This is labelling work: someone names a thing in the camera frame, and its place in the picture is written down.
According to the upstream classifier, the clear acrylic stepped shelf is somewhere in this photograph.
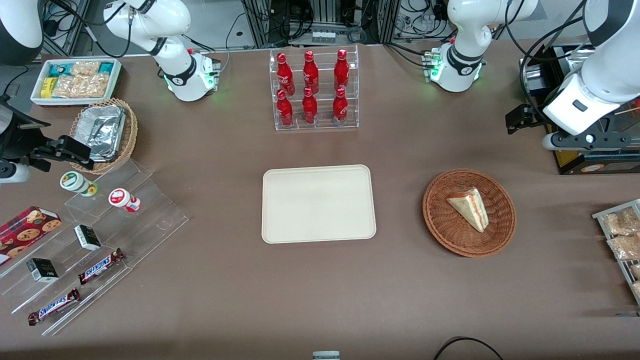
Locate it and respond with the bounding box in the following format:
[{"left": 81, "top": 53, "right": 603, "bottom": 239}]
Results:
[{"left": 0, "top": 159, "right": 190, "bottom": 337}]

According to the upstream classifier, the black floor cable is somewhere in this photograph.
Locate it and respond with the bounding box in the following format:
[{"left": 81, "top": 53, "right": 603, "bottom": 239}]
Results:
[{"left": 432, "top": 336, "right": 506, "bottom": 360}]

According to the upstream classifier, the aluminium frame rack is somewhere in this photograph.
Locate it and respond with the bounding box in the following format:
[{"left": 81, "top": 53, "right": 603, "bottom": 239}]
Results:
[{"left": 240, "top": 0, "right": 401, "bottom": 48}]

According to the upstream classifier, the red tartan cookie box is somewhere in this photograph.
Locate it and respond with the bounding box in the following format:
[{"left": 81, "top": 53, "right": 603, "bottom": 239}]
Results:
[{"left": 0, "top": 206, "right": 63, "bottom": 266}]

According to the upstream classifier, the red lid yogurt cup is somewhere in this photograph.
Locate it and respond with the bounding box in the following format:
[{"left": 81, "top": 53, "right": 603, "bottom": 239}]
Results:
[{"left": 108, "top": 188, "right": 142, "bottom": 213}]

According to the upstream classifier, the aluminium foil tray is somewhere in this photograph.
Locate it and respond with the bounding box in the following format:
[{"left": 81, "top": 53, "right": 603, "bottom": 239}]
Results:
[{"left": 76, "top": 105, "right": 127, "bottom": 162}]

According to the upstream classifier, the clear acrylic bottle rack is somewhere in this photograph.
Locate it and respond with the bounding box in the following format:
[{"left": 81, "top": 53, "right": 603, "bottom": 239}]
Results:
[{"left": 269, "top": 45, "right": 360, "bottom": 132}]

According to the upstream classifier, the red cola bottle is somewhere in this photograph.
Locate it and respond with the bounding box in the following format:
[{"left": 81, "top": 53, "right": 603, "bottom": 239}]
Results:
[
  {"left": 333, "top": 87, "right": 349, "bottom": 126},
  {"left": 276, "top": 89, "right": 294, "bottom": 127},
  {"left": 334, "top": 48, "right": 350, "bottom": 92},
  {"left": 276, "top": 52, "right": 295, "bottom": 96},
  {"left": 302, "top": 87, "right": 318, "bottom": 125},
  {"left": 303, "top": 50, "right": 320, "bottom": 95}
]

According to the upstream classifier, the green lid yogurt cup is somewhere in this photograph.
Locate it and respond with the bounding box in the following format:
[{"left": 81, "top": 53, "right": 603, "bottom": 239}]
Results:
[{"left": 60, "top": 171, "right": 99, "bottom": 197}]

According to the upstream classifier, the white snack bin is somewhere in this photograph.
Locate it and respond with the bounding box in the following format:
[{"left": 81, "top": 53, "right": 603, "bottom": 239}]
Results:
[{"left": 30, "top": 58, "right": 123, "bottom": 108}]

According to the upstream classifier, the beige plastic tray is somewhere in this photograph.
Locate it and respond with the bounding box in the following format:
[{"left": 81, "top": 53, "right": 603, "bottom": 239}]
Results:
[{"left": 261, "top": 164, "right": 377, "bottom": 245}]

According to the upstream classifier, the metal wire rack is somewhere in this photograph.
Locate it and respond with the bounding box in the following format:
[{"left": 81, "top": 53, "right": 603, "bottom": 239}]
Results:
[{"left": 592, "top": 199, "right": 640, "bottom": 307}]

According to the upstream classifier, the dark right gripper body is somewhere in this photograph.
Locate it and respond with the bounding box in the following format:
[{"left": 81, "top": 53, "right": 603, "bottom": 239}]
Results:
[{"left": 0, "top": 100, "right": 51, "bottom": 162}]

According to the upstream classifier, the small black box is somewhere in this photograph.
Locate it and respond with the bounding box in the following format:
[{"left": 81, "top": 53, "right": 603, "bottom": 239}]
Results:
[
  {"left": 74, "top": 224, "right": 102, "bottom": 251},
  {"left": 26, "top": 258, "right": 59, "bottom": 284}
]

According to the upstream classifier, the snickers chocolate bar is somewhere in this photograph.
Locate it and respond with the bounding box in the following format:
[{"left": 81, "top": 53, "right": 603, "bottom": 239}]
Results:
[
  {"left": 27, "top": 288, "right": 82, "bottom": 326},
  {"left": 78, "top": 248, "right": 126, "bottom": 286}
]

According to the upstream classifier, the light tan wicker basket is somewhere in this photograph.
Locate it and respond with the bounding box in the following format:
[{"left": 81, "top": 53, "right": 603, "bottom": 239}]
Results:
[{"left": 69, "top": 98, "right": 139, "bottom": 175}]

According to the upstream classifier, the large clear cracker bag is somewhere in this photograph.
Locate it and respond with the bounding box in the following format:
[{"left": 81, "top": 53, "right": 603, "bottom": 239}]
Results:
[{"left": 52, "top": 75, "right": 109, "bottom": 99}]

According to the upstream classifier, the round brown wicker basket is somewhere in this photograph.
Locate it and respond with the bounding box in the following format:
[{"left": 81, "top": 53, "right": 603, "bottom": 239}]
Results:
[{"left": 422, "top": 168, "right": 517, "bottom": 258}]

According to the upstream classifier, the small clear cracker bag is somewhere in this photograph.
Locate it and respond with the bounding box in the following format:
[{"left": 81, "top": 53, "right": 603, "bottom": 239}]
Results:
[{"left": 70, "top": 61, "right": 101, "bottom": 77}]

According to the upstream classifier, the triangular sandwich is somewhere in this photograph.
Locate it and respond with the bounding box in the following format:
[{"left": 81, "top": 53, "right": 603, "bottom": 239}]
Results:
[{"left": 446, "top": 187, "right": 488, "bottom": 234}]

